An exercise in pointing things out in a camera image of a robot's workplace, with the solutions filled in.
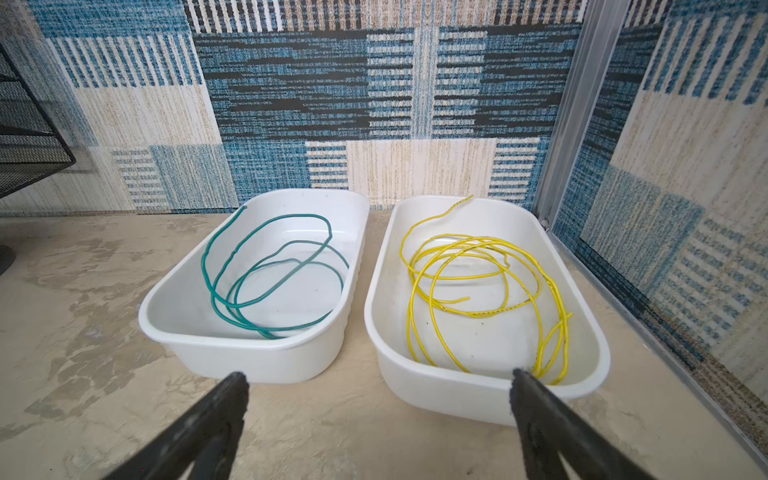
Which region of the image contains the white plastic tub left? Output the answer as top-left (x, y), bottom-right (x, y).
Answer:
top-left (139, 189), bottom-right (370, 384)

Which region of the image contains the white plastic tub right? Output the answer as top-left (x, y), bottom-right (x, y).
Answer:
top-left (365, 196), bottom-right (611, 425)

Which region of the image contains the black wire mesh shelf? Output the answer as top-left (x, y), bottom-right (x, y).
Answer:
top-left (1, 49), bottom-right (76, 197)

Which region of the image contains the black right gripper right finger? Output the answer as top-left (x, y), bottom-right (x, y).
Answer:
top-left (509, 369), bottom-right (652, 479)

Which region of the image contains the yellow cable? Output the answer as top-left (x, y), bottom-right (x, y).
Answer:
top-left (399, 194), bottom-right (574, 386)

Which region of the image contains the white plastic tub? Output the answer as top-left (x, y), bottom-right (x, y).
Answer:
top-left (365, 196), bottom-right (611, 425)
top-left (139, 189), bottom-right (370, 384)

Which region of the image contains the black perforated cable spool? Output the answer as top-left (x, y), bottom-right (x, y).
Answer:
top-left (0, 245), bottom-right (16, 274)

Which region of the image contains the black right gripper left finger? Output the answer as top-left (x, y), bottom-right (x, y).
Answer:
top-left (106, 372), bottom-right (249, 479)

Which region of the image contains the green cable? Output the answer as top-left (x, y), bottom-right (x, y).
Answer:
top-left (200, 205), bottom-right (350, 340)

